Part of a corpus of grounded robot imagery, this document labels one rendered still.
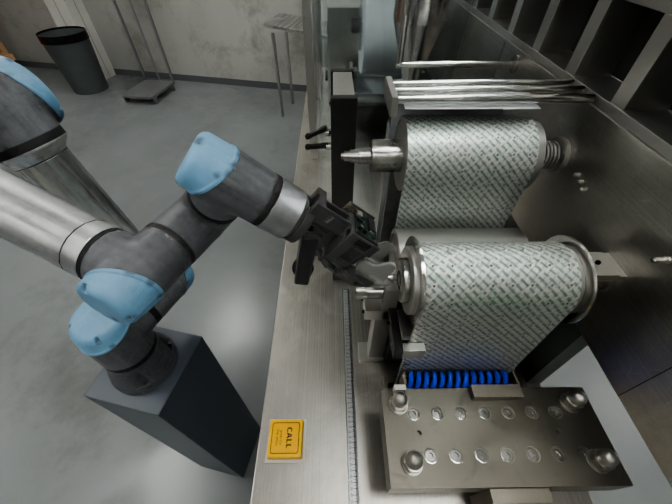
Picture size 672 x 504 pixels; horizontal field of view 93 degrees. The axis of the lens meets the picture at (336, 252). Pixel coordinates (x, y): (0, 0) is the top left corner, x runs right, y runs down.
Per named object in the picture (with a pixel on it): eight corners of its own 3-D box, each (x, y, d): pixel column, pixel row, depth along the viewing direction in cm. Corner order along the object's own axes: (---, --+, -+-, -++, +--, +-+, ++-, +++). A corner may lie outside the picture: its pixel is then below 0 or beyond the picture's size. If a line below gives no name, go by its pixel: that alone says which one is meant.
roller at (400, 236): (386, 255, 76) (393, 216, 67) (493, 254, 76) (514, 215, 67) (393, 297, 68) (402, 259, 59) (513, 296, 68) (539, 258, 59)
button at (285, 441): (272, 422, 71) (270, 419, 69) (303, 422, 71) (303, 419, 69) (268, 459, 66) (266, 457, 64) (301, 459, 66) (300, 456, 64)
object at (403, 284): (403, 308, 50) (394, 296, 58) (416, 308, 50) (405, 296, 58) (404, 261, 49) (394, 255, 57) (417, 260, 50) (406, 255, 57)
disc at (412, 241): (398, 275, 64) (410, 217, 54) (400, 275, 64) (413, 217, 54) (411, 342, 54) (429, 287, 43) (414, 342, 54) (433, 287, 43)
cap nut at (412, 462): (399, 451, 56) (403, 445, 52) (420, 450, 56) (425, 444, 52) (402, 476, 53) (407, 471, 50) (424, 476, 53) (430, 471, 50)
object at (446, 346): (398, 369, 66) (415, 323, 53) (511, 368, 67) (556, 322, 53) (399, 371, 66) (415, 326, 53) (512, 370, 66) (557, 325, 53)
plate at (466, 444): (377, 399, 67) (380, 388, 63) (566, 397, 68) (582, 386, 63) (386, 493, 57) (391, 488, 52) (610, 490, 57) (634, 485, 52)
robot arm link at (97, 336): (84, 359, 70) (43, 328, 60) (132, 310, 79) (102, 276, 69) (126, 380, 67) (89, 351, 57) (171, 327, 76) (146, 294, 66)
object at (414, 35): (373, 181, 133) (390, 13, 91) (406, 180, 133) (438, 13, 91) (376, 202, 123) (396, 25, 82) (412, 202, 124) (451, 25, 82)
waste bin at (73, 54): (121, 83, 446) (95, 27, 398) (94, 98, 412) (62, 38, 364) (89, 80, 454) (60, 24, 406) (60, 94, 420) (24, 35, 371)
